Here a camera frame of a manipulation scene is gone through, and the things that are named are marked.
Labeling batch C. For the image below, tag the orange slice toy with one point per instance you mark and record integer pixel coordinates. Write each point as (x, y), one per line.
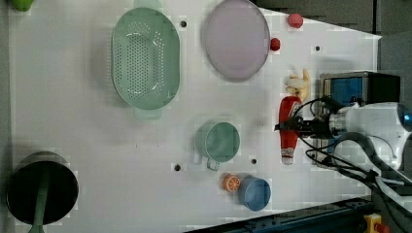
(230, 183)

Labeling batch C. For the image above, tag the yellow red emergency button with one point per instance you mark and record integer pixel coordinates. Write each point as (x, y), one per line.
(374, 224)

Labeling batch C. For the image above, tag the pink strawberry toy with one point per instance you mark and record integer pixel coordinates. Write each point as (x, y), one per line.
(295, 20)

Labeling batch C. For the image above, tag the green spatula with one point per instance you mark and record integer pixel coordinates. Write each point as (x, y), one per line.
(41, 202)

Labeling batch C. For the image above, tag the grey round plate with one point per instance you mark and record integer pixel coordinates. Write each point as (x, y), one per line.
(237, 39)

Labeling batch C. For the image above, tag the silver toaster oven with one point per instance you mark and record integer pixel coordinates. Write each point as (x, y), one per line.
(356, 85)

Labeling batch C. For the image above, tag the green oval colander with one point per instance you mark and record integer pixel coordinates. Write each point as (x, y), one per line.
(145, 59)

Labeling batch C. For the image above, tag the blue bowl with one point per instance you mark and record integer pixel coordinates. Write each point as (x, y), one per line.
(254, 193)

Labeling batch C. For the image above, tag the green toy fruit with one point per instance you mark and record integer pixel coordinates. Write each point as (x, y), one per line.
(22, 5)

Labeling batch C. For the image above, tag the blue aluminium frame rail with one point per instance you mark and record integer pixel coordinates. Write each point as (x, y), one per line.
(338, 217)

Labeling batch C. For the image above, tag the green measuring cup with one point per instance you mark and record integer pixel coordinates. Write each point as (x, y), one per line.
(217, 142)

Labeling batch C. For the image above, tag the red ketchup bottle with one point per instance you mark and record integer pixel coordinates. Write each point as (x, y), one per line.
(287, 136)

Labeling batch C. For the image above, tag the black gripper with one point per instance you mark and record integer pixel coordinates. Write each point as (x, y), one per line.
(317, 128)

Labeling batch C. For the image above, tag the black cylindrical container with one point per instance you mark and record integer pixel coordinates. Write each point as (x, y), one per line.
(23, 187)

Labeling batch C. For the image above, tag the red strawberry toy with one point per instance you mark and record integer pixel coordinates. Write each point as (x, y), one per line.
(275, 44)

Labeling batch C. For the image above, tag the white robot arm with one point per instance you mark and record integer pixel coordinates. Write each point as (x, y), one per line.
(393, 184)

